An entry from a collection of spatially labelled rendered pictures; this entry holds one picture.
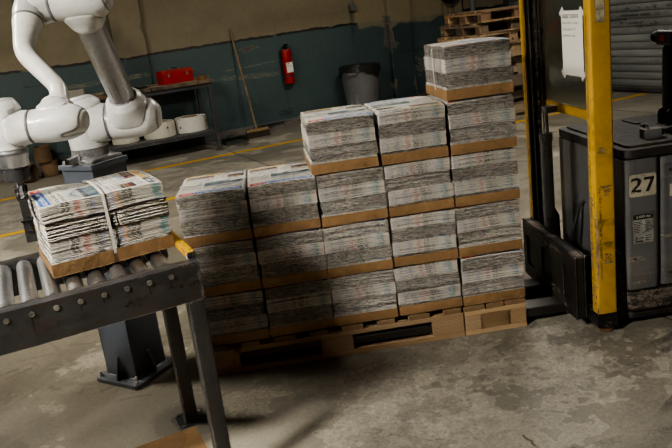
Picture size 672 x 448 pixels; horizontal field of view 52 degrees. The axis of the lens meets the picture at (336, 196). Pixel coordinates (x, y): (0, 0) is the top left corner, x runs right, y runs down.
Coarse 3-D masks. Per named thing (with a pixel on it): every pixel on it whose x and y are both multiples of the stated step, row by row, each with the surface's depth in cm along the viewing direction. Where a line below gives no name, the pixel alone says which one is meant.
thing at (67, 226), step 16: (32, 192) 224; (48, 192) 221; (64, 192) 219; (80, 192) 218; (32, 208) 217; (48, 208) 204; (64, 208) 206; (80, 208) 209; (48, 224) 205; (64, 224) 207; (80, 224) 210; (96, 224) 212; (48, 240) 206; (64, 240) 208; (80, 240) 211; (96, 240) 213; (48, 256) 213; (64, 256) 209; (80, 256) 211
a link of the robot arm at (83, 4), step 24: (48, 0) 234; (72, 0) 234; (96, 0) 236; (72, 24) 241; (96, 24) 244; (96, 48) 253; (96, 72) 266; (120, 72) 267; (120, 96) 274; (144, 96) 287; (120, 120) 281; (144, 120) 284
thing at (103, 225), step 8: (80, 184) 231; (88, 184) 229; (96, 184) 227; (88, 192) 216; (96, 192) 214; (104, 192) 213; (96, 200) 211; (112, 200) 213; (96, 208) 211; (112, 208) 213; (104, 216) 213; (112, 216) 214; (104, 224) 213; (112, 224) 215; (104, 232) 214; (120, 232) 216; (104, 240) 215; (120, 240) 217; (104, 248) 215; (112, 248) 216
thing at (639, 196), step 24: (624, 120) 344; (648, 120) 336; (576, 144) 330; (624, 144) 292; (648, 144) 289; (576, 168) 334; (624, 168) 288; (648, 168) 288; (576, 192) 338; (624, 192) 291; (648, 192) 290; (624, 216) 294; (648, 216) 293; (576, 240) 346; (624, 240) 296; (648, 240) 296; (624, 264) 300; (648, 264) 298; (648, 288) 302; (648, 312) 304
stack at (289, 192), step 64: (192, 192) 290; (256, 192) 288; (320, 192) 292; (384, 192) 295; (448, 192) 297; (256, 256) 301; (320, 256) 298; (384, 256) 301; (256, 320) 302; (384, 320) 308; (448, 320) 311
